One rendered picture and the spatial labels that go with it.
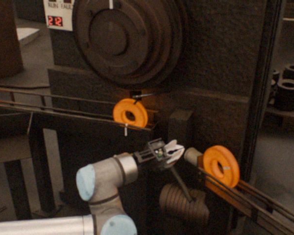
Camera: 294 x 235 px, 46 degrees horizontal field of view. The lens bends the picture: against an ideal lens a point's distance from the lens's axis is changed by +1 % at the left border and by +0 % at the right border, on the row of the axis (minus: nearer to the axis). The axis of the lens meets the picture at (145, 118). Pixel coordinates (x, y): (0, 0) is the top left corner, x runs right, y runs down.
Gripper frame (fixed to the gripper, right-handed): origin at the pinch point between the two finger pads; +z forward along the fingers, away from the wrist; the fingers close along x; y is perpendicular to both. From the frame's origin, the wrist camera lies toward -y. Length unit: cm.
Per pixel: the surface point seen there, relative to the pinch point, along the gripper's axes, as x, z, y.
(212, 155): -5.4, 12.7, -2.7
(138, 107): 30.9, 6.1, -17.5
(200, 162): -4.0, 12.1, -9.9
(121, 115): 34.1, 1.9, -26.1
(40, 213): 34, -30, -111
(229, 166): -12.4, 12.3, 2.4
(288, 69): 68, 216, -88
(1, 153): 46, -46, -50
